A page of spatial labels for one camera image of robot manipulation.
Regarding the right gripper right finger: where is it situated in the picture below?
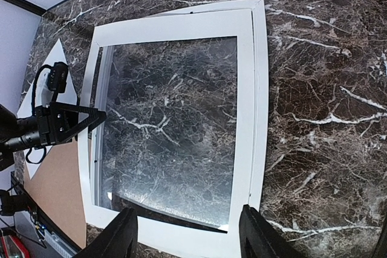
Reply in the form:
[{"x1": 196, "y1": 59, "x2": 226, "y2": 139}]
[{"x1": 239, "y1": 204, "x2": 299, "y2": 258}]

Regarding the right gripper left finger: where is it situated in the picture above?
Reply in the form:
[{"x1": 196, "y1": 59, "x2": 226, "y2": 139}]
[{"x1": 74, "y1": 208, "x2": 138, "y2": 258}]

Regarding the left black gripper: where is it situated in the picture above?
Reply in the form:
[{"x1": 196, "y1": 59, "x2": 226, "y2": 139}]
[{"x1": 36, "y1": 102, "x2": 106, "y2": 146}]

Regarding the dark landscape photo print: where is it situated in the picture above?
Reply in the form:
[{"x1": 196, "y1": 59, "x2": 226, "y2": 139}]
[{"x1": 17, "y1": 39, "x2": 77, "y2": 179}]

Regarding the clear acrylic sheet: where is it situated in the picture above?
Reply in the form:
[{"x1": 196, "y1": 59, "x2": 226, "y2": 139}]
[{"x1": 97, "y1": 37, "x2": 237, "y2": 231}]

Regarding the white picture frame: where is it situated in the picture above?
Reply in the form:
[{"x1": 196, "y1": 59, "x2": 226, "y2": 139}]
[{"x1": 86, "y1": 0, "x2": 268, "y2": 214}]

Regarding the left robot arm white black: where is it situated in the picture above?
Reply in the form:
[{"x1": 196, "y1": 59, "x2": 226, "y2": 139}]
[{"x1": 1, "y1": 102, "x2": 106, "y2": 171}]

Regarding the brown cardboard backing board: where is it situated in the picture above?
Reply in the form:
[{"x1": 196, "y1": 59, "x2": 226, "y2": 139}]
[{"x1": 24, "y1": 141, "x2": 86, "y2": 248}]

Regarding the red framed picture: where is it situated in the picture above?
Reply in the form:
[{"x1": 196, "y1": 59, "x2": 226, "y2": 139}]
[{"x1": 1, "y1": 228, "x2": 31, "y2": 258}]

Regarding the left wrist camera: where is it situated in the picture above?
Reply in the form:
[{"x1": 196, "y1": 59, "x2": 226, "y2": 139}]
[{"x1": 47, "y1": 62, "x2": 69, "y2": 94}]

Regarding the white slotted cable duct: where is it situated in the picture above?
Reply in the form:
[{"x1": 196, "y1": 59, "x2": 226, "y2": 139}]
[{"x1": 36, "y1": 227, "x2": 77, "y2": 258}]

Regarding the left black corner post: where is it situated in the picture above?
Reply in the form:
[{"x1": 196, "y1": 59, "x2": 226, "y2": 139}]
[{"x1": 3, "y1": 0, "x2": 47, "y2": 16}]

